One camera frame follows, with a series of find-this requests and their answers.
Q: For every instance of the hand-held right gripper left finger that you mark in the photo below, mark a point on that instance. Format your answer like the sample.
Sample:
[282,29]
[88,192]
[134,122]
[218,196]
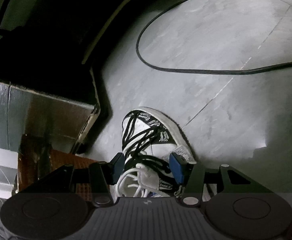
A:
[117,168]

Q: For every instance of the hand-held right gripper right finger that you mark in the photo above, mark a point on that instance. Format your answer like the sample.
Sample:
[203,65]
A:
[177,168]

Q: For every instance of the white shoelace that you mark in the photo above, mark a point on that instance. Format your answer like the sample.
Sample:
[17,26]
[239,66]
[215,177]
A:
[126,180]

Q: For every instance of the black and white sneaker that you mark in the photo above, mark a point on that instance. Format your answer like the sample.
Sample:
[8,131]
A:
[142,127]

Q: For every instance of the black shoelace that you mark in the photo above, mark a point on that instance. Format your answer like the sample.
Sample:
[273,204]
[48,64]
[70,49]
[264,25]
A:
[136,140]

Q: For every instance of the orange mesh waste basket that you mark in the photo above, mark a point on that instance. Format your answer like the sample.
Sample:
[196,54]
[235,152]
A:
[81,161]

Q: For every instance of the black bin liner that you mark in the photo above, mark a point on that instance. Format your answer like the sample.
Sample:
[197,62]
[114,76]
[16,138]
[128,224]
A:
[33,160]

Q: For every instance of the silver desk cabinet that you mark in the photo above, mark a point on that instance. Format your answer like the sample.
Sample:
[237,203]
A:
[35,110]

